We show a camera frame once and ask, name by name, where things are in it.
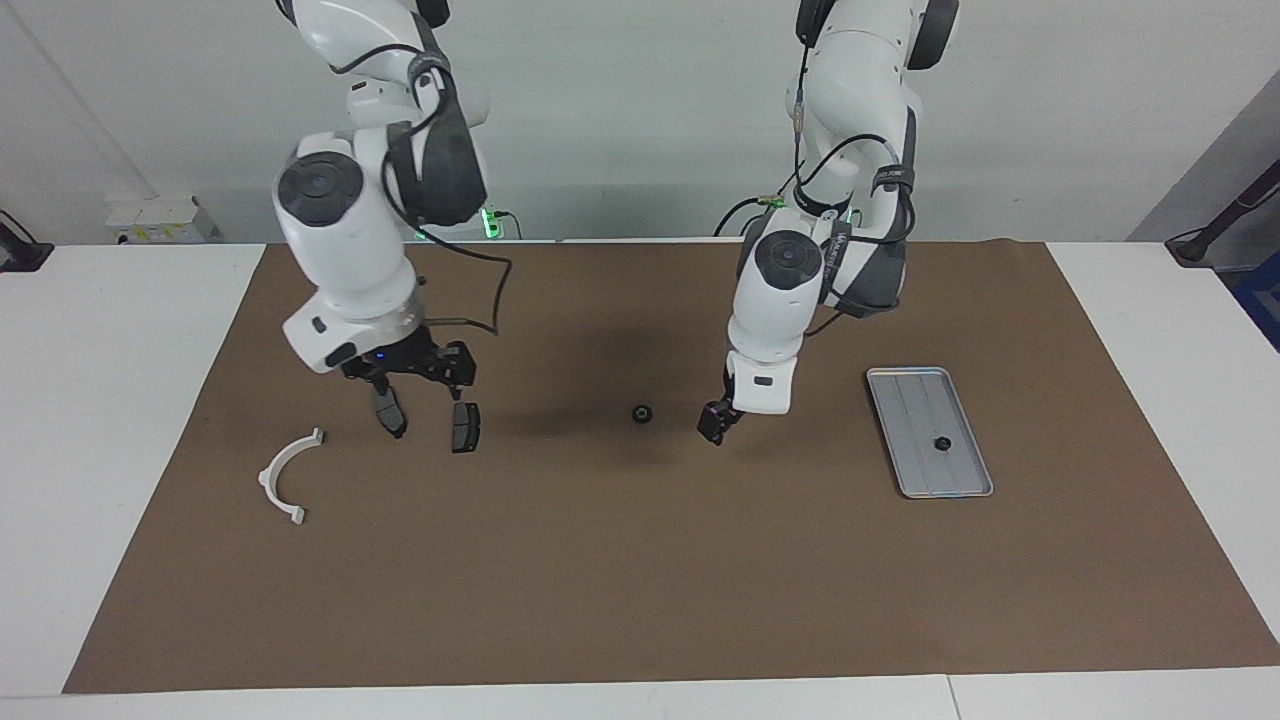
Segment silver metal tray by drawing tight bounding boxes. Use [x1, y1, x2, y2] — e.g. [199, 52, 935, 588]
[866, 367, 994, 499]

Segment curved dark brake pad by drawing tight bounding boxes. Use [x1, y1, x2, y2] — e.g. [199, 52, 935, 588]
[372, 388, 409, 440]

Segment brown table mat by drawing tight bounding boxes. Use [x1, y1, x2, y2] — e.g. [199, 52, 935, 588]
[62, 240, 1280, 694]

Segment white box with yellow labels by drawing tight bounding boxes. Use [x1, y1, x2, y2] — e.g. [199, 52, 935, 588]
[105, 195, 223, 245]

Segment black table clamp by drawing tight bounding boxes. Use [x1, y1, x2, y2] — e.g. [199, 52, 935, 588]
[0, 208, 54, 273]

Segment black angled stand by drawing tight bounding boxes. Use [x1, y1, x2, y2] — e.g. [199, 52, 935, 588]
[1165, 160, 1280, 268]

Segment blue crate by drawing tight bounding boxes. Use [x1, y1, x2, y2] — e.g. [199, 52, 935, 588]
[1232, 250, 1280, 353]

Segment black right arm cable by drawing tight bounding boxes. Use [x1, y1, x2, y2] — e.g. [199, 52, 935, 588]
[325, 40, 514, 336]

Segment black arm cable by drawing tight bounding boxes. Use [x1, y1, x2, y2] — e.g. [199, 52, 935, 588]
[790, 30, 919, 341]
[325, 40, 514, 336]

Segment white curved plastic bracket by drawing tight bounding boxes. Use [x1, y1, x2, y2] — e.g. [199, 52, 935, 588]
[258, 427, 326, 526]

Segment black base cable with connector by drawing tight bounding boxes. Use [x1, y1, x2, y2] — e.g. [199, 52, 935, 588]
[713, 193, 801, 239]

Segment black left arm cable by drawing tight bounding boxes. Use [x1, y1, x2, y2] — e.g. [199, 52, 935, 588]
[790, 30, 919, 341]

